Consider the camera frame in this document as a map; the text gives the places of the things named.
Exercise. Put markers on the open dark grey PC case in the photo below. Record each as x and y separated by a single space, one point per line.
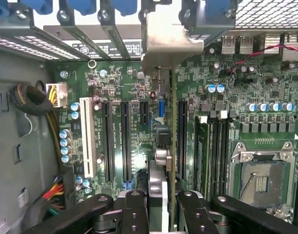
7 24

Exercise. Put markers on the black short expansion slot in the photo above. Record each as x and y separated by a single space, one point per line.
144 112

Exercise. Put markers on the CPU socket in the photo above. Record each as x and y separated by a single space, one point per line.
261 180

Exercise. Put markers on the green motherboard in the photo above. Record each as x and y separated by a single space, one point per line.
261 97

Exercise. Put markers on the white power connector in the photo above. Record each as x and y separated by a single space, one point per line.
58 92

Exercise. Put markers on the black RAM slot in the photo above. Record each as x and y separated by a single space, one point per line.
224 156
214 156

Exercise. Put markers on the white expansion slot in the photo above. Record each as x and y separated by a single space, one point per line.
86 136

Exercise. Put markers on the metal slot cover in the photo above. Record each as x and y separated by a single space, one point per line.
117 41
84 42

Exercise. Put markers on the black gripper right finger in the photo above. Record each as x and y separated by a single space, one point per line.
195 214

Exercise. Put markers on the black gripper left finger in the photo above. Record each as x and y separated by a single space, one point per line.
135 214

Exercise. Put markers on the black long expansion slot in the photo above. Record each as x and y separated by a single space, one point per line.
107 141
126 141

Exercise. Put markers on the blue slot clip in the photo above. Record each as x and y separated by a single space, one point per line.
217 9
81 6
42 6
125 6
0 8

